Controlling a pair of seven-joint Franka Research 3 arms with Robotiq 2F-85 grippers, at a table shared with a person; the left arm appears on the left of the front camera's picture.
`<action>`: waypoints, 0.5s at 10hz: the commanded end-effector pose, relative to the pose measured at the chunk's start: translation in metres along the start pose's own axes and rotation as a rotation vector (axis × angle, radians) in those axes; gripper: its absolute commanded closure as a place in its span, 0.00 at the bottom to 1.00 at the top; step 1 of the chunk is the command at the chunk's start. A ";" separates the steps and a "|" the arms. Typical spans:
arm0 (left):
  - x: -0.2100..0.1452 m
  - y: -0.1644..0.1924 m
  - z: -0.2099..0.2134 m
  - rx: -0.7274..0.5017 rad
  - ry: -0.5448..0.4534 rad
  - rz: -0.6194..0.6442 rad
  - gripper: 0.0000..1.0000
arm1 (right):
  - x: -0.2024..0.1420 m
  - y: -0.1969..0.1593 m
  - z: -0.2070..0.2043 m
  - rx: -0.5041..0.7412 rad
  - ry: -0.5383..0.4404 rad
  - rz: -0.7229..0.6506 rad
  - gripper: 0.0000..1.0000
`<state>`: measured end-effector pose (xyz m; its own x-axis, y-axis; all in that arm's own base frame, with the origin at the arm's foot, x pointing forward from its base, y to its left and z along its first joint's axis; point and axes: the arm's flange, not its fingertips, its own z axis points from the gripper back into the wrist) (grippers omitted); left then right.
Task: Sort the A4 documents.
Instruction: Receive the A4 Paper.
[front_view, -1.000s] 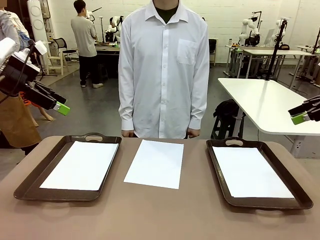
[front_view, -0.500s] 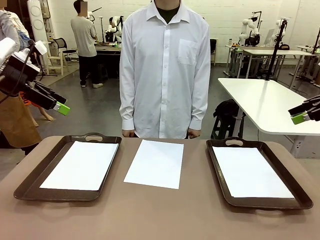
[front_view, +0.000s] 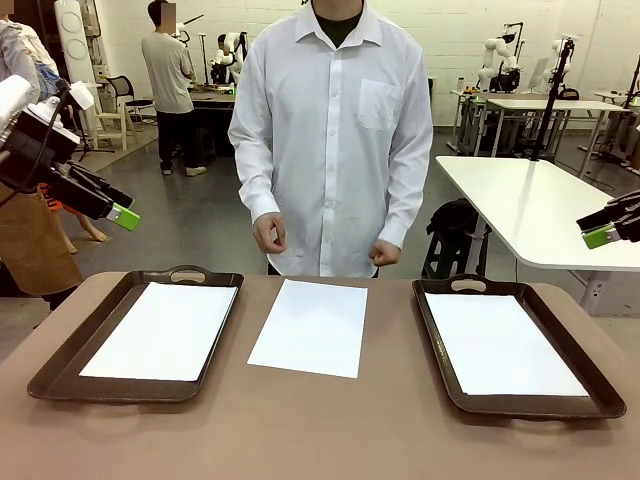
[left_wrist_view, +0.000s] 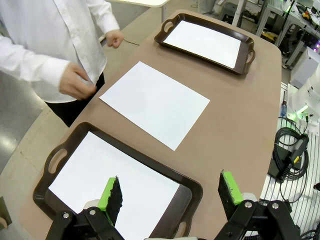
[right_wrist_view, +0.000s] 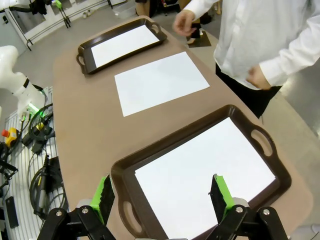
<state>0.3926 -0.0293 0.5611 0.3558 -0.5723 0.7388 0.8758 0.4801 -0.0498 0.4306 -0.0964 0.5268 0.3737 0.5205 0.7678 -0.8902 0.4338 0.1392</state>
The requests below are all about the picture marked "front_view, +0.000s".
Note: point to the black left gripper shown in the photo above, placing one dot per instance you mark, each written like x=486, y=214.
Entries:
x=30, y=156

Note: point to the white A4 paper stack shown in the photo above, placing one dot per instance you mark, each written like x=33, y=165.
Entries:
x=310, y=330

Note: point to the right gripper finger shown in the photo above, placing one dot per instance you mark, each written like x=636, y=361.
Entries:
x=620, y=210
x=610, y=235

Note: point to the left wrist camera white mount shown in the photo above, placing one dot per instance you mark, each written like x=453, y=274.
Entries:
x=81, y=96

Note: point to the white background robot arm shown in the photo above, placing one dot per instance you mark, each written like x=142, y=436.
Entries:
x=492, y=55
x=557, y=55

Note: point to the man in grey t-shirt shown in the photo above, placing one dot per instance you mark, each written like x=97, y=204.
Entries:
x=167, y=70

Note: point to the black office chair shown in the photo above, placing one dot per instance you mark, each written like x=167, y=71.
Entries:
x=120, y=87

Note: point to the brown plastic serving tray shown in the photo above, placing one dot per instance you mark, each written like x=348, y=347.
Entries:
x=65, y=370
x=440, y=360

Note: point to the person in white dress shirt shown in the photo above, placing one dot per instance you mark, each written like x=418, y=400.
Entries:
x=335, y=140

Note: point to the person's right forearm white sleeve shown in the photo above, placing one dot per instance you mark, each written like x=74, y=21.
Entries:
x=257, y=190

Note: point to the person's right hand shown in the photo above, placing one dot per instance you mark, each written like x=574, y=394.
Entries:
x=269, y=235

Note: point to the white background desk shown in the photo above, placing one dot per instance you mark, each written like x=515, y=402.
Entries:
x=525, y=105

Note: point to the person's left forearm white sleeve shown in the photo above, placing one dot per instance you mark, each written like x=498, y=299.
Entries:
x=407, y=210

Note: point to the white folding chair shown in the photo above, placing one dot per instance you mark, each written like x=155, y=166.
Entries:
x=112, y=125

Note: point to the black floor stand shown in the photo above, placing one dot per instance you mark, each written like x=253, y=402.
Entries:
x=87, y=147

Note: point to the black backpack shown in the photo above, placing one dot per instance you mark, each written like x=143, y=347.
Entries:
x=452, y=215

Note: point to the white standing air conditioner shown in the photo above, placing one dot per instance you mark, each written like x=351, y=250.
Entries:
x=75, y=40

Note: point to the white rounded side table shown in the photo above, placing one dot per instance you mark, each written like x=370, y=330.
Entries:
x=525, y=210

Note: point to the person's left hand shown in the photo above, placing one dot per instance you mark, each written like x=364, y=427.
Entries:
x=386, y=255

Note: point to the dark background workbench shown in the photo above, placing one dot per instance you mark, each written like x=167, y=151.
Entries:
x=215, y=105

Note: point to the white A4 paper sheet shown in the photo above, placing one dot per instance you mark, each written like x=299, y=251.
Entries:
x=500, y=345
x=160, y=330

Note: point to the black tripod pole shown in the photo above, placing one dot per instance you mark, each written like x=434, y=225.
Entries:
x=552, y=100

